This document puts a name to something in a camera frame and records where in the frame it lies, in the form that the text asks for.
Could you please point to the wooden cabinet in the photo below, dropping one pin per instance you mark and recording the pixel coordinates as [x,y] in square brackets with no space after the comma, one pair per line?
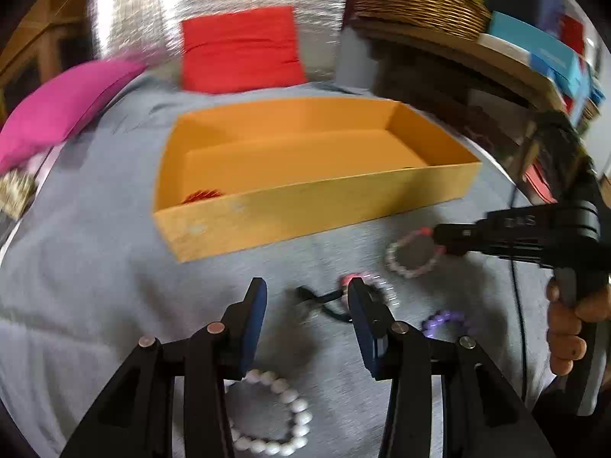
[43,33]

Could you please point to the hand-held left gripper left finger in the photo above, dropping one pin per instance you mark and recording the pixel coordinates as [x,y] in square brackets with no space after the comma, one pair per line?
[253,324]

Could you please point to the wooden shelf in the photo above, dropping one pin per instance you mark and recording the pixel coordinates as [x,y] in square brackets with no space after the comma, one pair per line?
[477,57]

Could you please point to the silver foil panel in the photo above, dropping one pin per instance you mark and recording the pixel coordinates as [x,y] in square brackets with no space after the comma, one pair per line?
[143,9]

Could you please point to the red cushion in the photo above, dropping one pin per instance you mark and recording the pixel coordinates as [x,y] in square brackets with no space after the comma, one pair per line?
[243,52]

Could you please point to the teal box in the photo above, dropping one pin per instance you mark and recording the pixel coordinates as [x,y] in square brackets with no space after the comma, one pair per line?
[525,33]

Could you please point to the pink cushion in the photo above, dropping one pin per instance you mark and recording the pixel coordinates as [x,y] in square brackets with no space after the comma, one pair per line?
[62,105]

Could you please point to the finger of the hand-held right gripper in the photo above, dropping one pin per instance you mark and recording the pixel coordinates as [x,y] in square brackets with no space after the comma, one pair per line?
[453,238]

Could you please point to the grey blanket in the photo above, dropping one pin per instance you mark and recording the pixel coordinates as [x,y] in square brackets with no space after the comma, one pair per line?
[95,272]

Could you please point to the person's right hand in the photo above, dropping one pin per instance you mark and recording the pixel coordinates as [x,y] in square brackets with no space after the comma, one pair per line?
[563,329]

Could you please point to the orange cardboard box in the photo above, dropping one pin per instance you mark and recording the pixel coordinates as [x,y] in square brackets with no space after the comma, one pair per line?
[286,214]

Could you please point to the red book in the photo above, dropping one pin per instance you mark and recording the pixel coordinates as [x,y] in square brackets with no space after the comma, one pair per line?
[572,33]

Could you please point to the wicker basket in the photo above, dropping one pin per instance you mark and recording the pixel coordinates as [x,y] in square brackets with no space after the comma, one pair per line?
[429,4]

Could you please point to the white box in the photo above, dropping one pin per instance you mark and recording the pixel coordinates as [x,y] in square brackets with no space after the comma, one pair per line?
[501,47]

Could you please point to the patterned cloth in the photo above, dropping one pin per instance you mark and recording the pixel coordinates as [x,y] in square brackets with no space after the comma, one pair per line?
[16,193]

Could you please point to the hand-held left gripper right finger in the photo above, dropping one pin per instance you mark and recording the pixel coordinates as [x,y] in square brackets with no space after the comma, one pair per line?
[363,324]

